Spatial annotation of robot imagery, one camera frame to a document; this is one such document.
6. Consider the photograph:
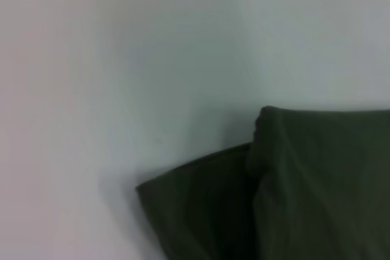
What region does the dark green printed t-shirt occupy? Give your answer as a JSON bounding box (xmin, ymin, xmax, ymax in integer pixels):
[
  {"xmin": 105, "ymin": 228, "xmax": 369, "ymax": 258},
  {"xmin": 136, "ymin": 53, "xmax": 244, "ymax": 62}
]
[{"xmin": 135, "ymin": 105, "xmax": 390, "ymax": 260}]

